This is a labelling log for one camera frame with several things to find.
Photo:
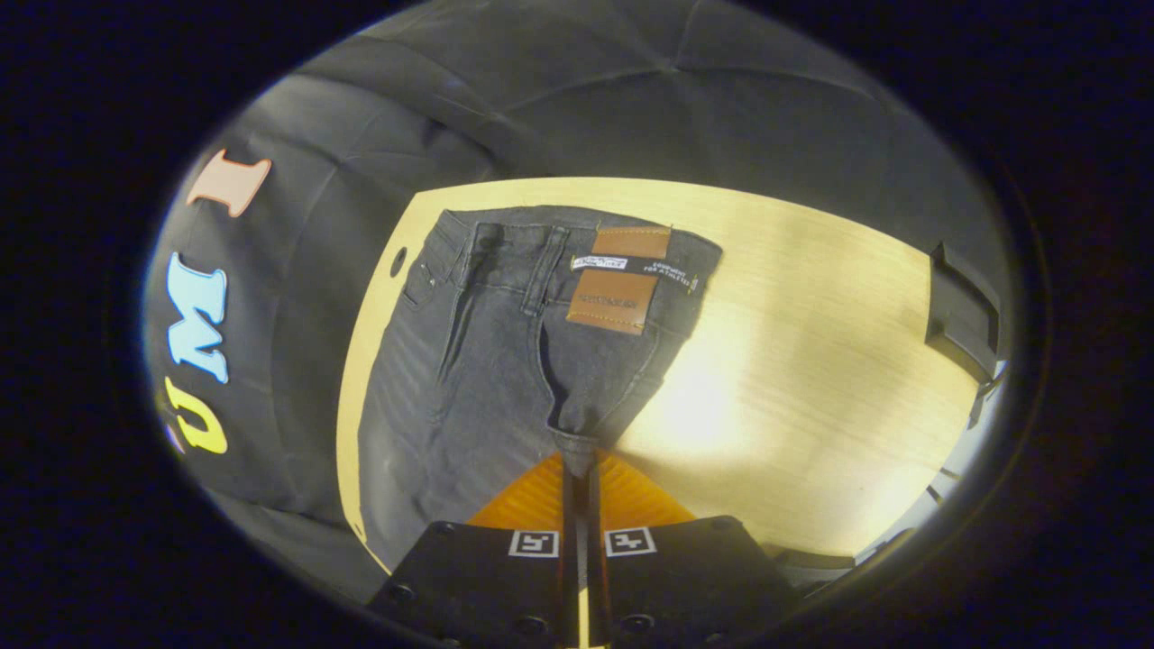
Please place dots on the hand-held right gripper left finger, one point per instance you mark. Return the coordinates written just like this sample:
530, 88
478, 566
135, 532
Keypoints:
487, 586

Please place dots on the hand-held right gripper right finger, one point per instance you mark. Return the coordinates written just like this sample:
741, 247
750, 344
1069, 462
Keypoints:
685, 586

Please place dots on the dark grey jeans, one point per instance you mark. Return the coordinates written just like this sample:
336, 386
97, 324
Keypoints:
487, 361

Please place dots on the black round table hole cap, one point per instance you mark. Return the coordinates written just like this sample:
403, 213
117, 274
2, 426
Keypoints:
398, 261

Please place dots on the black backdrop cloth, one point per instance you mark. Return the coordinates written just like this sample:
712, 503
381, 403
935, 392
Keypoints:
306, 297

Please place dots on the black chair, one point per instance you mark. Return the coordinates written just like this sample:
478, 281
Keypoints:
960, 311

